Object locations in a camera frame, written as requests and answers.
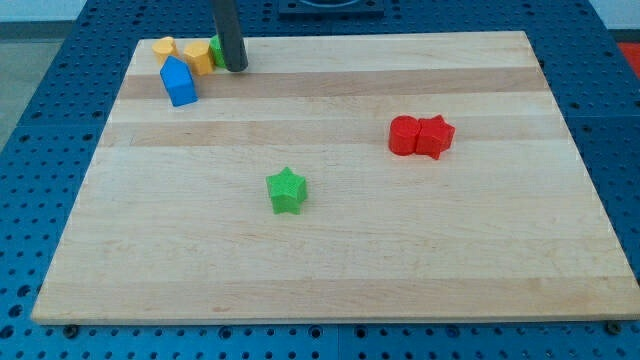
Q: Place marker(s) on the wooden board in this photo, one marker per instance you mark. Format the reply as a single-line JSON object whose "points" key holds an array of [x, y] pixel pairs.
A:
{"points": [[173, 223]]}

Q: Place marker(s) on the red star block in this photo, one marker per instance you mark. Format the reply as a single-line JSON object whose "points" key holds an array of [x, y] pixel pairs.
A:
{"points": [[435, 136]]}

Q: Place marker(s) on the green star block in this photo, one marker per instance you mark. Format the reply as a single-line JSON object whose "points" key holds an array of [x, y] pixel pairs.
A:
{"points": [[287, 191]]}

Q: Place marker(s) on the yellow hexagon block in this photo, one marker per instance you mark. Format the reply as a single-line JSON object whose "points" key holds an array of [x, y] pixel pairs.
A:
{"points": [[198, 56]]}

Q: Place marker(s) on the yellow heart block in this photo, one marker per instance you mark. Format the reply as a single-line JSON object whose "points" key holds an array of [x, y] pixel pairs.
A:
{"points": [[163, 48]]}

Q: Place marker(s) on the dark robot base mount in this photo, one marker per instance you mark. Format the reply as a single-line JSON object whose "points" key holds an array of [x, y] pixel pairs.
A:
{"points": [[329, 8]]}

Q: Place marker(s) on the red cylinder block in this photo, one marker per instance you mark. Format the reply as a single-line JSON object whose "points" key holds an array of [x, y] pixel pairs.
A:
{"points": [[403, 135]]}

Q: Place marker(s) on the blue house-shaped block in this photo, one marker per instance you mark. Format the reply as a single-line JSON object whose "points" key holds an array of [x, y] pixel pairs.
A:
{"points": [[178, 82]]}

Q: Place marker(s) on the green block behind pusher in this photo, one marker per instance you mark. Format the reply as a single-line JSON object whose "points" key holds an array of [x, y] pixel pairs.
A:
{"points": [[217, 52]]}

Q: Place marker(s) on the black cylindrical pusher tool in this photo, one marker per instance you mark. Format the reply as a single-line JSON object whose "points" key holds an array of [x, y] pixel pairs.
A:
{"points": [[228, 29]]}

